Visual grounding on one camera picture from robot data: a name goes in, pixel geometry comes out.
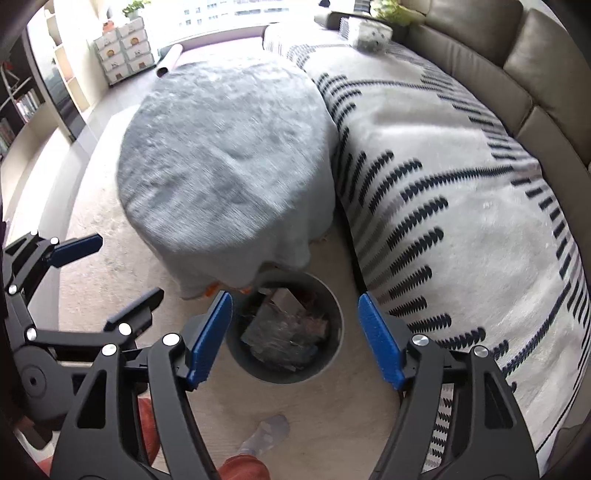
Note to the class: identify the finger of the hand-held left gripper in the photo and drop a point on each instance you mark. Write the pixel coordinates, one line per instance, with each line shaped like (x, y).
(134, 309)
(78, 247)

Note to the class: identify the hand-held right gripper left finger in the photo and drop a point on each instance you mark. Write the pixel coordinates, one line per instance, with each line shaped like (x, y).
(210, 341)

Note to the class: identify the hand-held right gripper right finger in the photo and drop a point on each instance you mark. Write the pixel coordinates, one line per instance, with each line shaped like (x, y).
(381, 341)

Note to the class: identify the grey round trash bin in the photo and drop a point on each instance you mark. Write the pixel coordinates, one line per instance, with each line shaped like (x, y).
(272, 374)

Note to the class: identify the person's left leg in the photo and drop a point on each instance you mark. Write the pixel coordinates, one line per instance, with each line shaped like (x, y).
(147, 429)

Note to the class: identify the white sock foot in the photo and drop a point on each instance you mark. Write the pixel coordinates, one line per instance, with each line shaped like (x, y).
(265, 434)

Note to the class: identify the dark bookshelf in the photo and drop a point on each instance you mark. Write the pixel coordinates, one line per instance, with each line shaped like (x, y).
(18, 106)

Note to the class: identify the white open shelf unit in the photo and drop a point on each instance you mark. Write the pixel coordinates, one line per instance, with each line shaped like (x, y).
(69, 83)

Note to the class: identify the grey fluffy table cover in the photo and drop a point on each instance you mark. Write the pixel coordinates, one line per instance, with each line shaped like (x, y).
(221, 161)

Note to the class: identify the white storage drawers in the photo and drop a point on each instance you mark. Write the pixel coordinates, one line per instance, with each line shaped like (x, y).
(122, 50)

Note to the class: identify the rolled pale mat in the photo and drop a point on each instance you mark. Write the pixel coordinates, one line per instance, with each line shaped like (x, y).
(168, 60)

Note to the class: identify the green potted plant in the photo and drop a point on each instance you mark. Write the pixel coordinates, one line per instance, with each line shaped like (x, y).
(134, 8)

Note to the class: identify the purple window seat cushion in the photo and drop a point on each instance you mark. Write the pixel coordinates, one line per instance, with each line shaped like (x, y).
(217, 44)

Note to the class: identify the large window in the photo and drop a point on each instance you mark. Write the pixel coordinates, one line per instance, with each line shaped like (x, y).
(231, 14)

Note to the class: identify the clear plastic container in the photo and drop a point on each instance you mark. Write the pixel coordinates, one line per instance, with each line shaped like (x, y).
(374, 37)

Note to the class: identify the checkered tissue box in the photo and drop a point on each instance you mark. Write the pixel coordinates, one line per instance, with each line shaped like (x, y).
(348, 25)

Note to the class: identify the green plush cabbage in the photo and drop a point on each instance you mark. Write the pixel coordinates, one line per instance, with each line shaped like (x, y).
(397, 11)

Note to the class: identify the grey leather sofa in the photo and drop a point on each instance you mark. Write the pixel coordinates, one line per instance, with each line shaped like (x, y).
(485, 27)

